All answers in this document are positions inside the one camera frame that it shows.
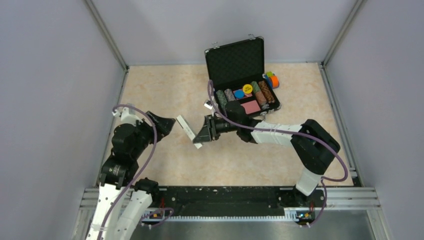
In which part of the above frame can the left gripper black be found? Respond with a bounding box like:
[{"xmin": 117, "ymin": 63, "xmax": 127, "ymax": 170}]
[{"xmin": 131, "ymin": 109, "xmax": 176, "ymax": 158}]

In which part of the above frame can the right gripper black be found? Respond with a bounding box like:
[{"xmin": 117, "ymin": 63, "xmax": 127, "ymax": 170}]
[{"xmin": 194, "ymin": 114, "xmax": 240, "ymax": 144}]

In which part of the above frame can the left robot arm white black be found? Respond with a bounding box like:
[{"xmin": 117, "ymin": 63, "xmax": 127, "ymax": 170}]
[{"xmin": 86, "ymin": 107, "xmax": 176, "ymax": 240}]

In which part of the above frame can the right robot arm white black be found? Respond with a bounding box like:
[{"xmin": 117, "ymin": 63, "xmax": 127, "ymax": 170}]
[{"xmin": 192, "ymin": 101, "xmax": 341, "ymax": 206}]

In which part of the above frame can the blue round chip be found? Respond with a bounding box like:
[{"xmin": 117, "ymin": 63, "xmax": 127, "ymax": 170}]
[{"xmin": 233, "ymin": 89, "xmax": 245, "ymax": 100}]

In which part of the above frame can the pink card deck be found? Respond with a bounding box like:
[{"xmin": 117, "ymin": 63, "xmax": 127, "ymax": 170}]
[{"xmin": 241, "ymin": 100, "xmax": 262, "ymax": 115}]

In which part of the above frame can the yellow big blind chip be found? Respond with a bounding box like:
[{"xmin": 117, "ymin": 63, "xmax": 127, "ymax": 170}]
[{"xmin": 242, "ymin": 84, "xmax": 253, "ymax": 95}]

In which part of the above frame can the black poker chip case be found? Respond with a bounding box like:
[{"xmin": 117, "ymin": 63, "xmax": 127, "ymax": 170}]
[{"xmin": 204, "ymin": 35, "xmax": 282, "ymax": 117}]

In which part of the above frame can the green toy block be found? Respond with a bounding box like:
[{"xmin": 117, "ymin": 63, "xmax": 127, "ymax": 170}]
[{"xmin": 265, "ymin": 71, "xmax": 275, "ymax": 77}]

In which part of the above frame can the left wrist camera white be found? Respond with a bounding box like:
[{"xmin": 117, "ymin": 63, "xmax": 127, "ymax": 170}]
[{"xmin": 112, "ymin": 107, "xmax": 140, "ymax": 126}]

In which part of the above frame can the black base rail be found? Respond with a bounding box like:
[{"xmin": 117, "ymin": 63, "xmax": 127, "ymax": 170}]
[{"xmin": 130, "ymin": 185, "xmax": 326, "ymax": 220}]

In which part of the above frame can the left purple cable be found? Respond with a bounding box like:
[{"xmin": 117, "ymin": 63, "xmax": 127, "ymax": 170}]
[{"xmin": 98, "ymin": 103, "xmax": 175, "ymax": 240}]

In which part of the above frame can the purple cable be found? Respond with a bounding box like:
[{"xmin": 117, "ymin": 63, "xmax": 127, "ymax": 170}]
[
  {"xmin": 206, "ymin": 79, "xmax": 349, "ymax": 228},
  {"xmin": 98, "ymin": 103, "xmax": 175, "ymax": 240}
]

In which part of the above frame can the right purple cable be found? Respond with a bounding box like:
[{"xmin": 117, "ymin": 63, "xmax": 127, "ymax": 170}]
[{"xmin": 206, "ymin": 79, "xmax": 349, "ymax": 228}]

